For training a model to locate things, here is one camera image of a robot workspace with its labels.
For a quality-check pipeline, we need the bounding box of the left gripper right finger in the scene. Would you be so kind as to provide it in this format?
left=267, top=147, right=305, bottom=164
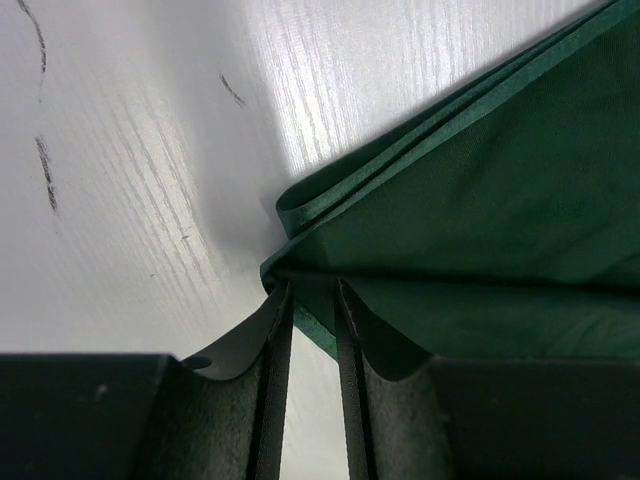
left=334, top=281, right=639, bottom=479

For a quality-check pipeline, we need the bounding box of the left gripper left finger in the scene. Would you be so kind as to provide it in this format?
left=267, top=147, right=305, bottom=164
left=1, top=282, right=293, bottom=479

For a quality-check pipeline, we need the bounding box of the dark green cloth napkin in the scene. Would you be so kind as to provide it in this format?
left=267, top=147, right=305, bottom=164
left=260, top=1, right=639, bottom=359

